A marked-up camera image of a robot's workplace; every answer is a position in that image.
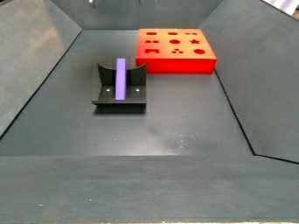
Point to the orange red shape board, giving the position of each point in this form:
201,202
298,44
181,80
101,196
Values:
174,51

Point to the black curved fixture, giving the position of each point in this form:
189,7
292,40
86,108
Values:
128,93

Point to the purple rectangular block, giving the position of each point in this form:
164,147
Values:
121,79

